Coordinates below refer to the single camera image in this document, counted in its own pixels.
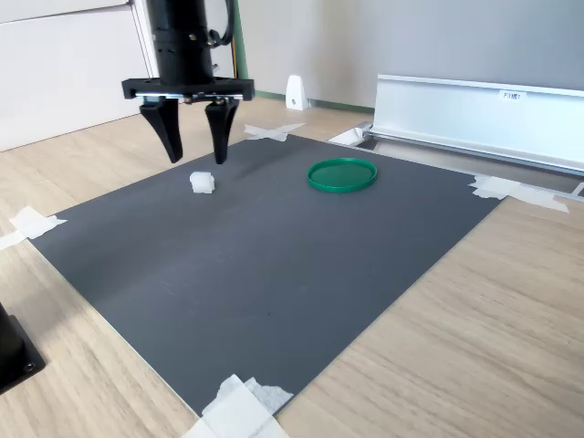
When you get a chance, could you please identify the small white plastic terminal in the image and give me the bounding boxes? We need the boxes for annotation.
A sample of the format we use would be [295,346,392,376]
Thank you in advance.
[189,171,218,196]

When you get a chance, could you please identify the round green lid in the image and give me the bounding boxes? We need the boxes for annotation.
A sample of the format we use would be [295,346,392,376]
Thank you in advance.
[306,157,379,194]

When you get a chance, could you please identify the white tape piece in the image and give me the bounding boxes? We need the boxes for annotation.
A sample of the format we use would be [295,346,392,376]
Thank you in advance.
[0,204,68,251]
[180,373,294,438]
[244,121,308,142]
[468,174,570,214]

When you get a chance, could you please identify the white partition panel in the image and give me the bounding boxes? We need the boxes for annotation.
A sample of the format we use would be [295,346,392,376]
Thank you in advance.
[0,0,159,152]

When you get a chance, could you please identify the dark grey mat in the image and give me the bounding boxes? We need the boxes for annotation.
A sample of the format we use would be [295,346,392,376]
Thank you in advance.
[32,134,506,417]

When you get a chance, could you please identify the grey partition panel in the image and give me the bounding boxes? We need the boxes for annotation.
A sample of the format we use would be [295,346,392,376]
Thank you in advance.
[236,0,584,115]

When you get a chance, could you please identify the black base block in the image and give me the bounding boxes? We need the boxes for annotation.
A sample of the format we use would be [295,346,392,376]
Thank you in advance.
[0,300,47,396]

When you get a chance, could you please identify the small white bracket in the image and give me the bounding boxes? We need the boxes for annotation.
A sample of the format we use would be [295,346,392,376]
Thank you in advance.
[286,74,311,111]

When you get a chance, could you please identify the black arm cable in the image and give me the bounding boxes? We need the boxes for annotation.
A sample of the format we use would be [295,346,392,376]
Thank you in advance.
[207,0,236,49]

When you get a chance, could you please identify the silver cable duct tray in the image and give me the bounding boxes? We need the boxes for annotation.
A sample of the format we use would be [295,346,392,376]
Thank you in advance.
[328,121,584,202]

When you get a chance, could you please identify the silver cable duct cover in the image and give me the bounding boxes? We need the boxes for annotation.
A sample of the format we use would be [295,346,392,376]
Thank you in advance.
[370,73,584,177]

